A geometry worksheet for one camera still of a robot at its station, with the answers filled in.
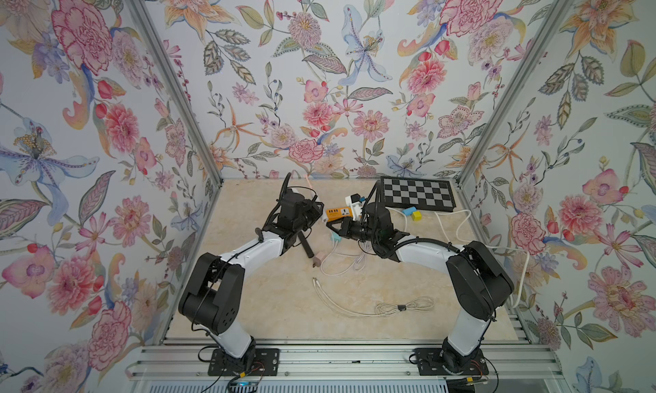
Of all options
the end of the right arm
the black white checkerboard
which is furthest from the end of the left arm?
the black white checkerboard

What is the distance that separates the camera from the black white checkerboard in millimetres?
1113

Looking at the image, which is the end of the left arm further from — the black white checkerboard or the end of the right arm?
Answer: the black white checkerboard
